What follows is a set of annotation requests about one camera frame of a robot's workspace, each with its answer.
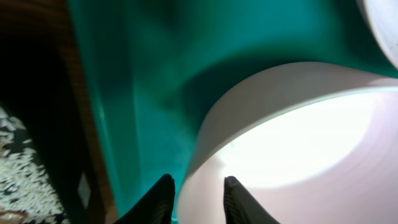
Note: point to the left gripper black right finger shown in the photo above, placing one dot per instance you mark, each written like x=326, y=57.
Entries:
x=240, y=207

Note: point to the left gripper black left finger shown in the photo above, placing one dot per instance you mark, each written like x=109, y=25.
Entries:
x=155, y=206

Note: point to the pink food bowl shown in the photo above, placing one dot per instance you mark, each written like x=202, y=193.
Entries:
x=311, y=142

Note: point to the black waste tray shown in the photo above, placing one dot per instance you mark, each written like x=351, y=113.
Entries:
x=35, y=86

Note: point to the rice and peanut leftovers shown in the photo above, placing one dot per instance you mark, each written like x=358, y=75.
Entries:
x=40, y=180

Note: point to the teal plastic tray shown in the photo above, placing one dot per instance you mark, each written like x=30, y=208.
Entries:
x=153, y=69

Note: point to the pink round plate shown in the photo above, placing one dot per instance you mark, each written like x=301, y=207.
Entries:
x=381, y=18

